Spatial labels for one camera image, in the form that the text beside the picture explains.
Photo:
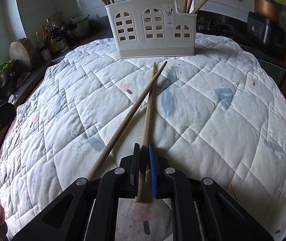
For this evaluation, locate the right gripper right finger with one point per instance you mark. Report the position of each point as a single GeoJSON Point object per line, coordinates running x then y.
{"type": "Point", "coordinates": [167, 181]}

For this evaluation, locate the white quilted cloth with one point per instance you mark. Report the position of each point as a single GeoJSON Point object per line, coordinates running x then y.
{"type": "Point", "coordinates": [216, 114]}

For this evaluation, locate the black rice cooker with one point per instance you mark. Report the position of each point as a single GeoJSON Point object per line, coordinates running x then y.
{"type": "Point", "coordinates": [267, 31]}

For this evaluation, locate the oil bottle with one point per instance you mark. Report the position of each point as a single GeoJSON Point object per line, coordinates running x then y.
{"type": "Point", "coordinates": [54, 34]}

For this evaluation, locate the copper pot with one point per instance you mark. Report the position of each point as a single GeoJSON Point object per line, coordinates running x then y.
{"type": "Point", "coordinates": [267, 9]}

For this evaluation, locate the cream plastic utensil holder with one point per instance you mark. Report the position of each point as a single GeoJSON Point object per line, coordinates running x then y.
{"type": "Point", "coordinates": [152, 28]}

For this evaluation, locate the round wooden cutting board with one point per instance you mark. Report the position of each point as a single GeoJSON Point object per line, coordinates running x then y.
{"type": "Point", "coordinates": [23, 51]}

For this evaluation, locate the bowl of green vegetables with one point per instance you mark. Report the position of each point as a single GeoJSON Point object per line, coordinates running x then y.
{"type": "Point", "coordinates": [6, 69]}

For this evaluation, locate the small white jar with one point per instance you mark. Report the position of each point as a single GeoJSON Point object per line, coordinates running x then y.
{"type": "Point", "coordinates": [45, 52]}

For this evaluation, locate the steel pot with lid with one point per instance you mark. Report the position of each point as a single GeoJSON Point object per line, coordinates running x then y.
{"type": "Point", "coordinates": [78, 26]}

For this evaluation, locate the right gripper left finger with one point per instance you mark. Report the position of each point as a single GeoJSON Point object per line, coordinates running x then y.
{"type": "Point", "coordinates": [123, 180]}

